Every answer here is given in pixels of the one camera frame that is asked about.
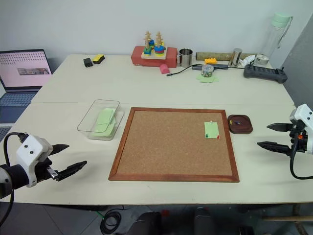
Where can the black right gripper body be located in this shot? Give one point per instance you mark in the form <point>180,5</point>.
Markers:
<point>300,142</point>

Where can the colourful wooden stacking toy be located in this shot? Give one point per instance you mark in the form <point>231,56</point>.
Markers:
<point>154,50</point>

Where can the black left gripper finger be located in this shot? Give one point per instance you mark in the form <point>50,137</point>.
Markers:
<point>72,169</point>
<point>60,148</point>

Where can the stainless steel mug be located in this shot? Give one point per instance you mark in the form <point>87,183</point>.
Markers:
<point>185,58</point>

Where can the wood-framed cork board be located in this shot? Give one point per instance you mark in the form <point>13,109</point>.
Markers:
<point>168,147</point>

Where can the clear plastic box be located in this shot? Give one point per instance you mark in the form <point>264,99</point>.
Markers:
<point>85,127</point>

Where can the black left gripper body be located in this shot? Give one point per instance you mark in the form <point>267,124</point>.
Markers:
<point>44,171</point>

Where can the dark rounded shape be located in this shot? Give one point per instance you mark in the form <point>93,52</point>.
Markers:
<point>203,220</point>
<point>146,224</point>

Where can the brown cardboard tube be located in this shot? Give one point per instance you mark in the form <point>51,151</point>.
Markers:
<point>220,55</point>

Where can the brown wooden tray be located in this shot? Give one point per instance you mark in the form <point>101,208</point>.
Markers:
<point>240,128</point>

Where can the clear bottle green lid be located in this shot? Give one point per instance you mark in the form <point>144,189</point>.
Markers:
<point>274,36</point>

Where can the crumpled white paper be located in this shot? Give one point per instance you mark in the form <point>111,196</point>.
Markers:
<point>248,60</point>

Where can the black handheld controller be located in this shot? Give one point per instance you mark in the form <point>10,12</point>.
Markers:
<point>265,73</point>

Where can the green paper note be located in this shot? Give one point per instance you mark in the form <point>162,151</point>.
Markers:
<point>211,129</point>

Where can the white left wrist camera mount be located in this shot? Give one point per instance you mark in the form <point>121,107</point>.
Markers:
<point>33,147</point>

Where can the stack of green notes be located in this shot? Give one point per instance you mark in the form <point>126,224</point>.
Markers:
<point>104,122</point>

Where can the yellow toy brick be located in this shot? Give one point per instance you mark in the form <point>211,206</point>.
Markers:
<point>211,61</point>

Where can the yellow black sponge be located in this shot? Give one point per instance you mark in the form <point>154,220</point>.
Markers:
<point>98,58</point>

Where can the black power adapter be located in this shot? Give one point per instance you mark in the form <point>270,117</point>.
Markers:
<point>88,62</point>

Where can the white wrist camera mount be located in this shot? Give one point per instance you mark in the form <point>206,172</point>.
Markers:
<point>303,115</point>
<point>33,147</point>

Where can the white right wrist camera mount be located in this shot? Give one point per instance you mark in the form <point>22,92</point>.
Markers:
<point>303,115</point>

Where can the pink arched block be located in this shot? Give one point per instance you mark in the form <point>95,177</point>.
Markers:
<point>165,69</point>

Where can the red rectangular box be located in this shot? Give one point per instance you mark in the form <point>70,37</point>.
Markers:
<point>137,57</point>

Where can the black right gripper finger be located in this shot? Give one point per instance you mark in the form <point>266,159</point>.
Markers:
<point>275,147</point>
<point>280,127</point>

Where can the shiny steel cylinder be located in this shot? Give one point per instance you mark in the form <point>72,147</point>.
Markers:
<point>235,58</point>

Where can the grey usb hub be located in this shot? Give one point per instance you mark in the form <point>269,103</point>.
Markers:
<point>220,66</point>

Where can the grey partition panel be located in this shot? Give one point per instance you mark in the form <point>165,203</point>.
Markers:
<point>299,68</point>

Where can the clear glass jar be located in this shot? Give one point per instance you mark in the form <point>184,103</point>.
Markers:
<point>207,71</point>

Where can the open laptop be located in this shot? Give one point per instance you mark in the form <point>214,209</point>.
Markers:
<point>24,68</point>

